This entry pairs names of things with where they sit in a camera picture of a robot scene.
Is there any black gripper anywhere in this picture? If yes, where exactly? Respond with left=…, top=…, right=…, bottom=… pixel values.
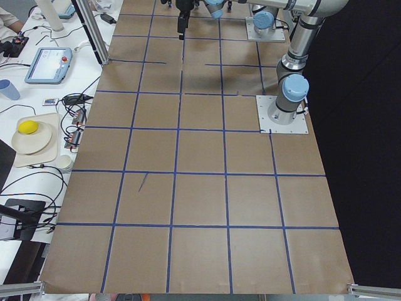
left=175, top=0, right=195, bottom=40

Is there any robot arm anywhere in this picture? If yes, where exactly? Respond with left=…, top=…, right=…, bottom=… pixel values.
left=248, top=1, right=348, bottom=125
left=252, top=6, right=289, bottom=36

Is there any black power adapter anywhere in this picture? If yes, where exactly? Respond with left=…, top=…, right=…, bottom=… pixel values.
left=100, top=13, right=117, bottom=24

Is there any blue teach pendant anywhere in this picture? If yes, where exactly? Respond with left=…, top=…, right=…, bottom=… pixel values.
left=24, top=47, right=73, bottom=85

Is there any white paper cup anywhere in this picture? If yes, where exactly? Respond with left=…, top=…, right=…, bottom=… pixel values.
left=56, top=155, right=74, bottom=173

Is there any beige tray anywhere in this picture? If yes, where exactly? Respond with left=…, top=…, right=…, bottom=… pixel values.
left=11, top=113, right=60, bottom=167

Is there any yellow lemon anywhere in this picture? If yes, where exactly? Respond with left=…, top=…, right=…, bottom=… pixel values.
left=18, top=120, right=39, bottom=135

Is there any blue plastic cup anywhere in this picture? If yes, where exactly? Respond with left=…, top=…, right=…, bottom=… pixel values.
left=0, top=79, right=20, bottom=100

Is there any beige plate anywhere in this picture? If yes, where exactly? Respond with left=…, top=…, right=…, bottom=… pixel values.
left=11, top=122, right=52, bottom=154

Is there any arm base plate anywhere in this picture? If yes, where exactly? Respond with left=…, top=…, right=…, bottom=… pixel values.
left=245, top=17, right=286, bottom=43
left=256, top=95, right=308, bottom=135

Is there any aluminium frame post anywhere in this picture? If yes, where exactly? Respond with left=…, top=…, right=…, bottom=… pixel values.
left=71, top=0, right=110, bottom=66

